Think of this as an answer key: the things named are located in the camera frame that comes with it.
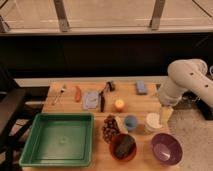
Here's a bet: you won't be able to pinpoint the white lidded jar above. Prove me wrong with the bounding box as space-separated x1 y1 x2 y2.
145 113 163 133

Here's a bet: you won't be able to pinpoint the blue sponge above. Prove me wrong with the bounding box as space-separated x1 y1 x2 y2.
136 81 147 95

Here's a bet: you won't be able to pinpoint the pine cone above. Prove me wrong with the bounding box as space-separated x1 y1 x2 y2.
102 115 120 143

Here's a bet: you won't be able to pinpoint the black chair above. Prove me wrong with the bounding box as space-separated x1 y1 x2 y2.
0 63 51 171

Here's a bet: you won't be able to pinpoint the black tongs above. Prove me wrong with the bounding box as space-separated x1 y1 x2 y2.
99 80 116 113

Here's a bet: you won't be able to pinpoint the blue plastic cup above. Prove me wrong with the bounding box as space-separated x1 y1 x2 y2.
124 115 138 131

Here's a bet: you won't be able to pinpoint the green plastic tray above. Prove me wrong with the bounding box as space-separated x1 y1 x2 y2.
19 113 94 167

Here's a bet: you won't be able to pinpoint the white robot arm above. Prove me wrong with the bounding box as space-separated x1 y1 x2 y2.
157 59 213 125

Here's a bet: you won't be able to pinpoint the purple bowl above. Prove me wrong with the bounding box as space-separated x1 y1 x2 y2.
151 133 183 166

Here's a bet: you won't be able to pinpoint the light blue towel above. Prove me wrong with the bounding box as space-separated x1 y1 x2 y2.
83 91 99 110

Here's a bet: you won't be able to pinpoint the orange fruit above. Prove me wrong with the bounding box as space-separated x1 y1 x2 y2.
114 99 125 112

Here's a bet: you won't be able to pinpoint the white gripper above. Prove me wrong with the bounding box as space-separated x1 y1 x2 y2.
158 89 181 124

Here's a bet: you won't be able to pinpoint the dark sponge in bowl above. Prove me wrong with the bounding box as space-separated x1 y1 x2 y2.
115 135 135 159

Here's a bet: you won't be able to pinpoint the orange bowl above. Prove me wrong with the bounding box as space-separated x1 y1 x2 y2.
109 134 137 162

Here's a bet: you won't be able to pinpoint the orange carrot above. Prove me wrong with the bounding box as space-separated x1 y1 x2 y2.
75 86 81 102

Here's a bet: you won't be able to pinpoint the cream wooden block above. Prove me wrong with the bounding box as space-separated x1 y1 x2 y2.
115 116 128 134

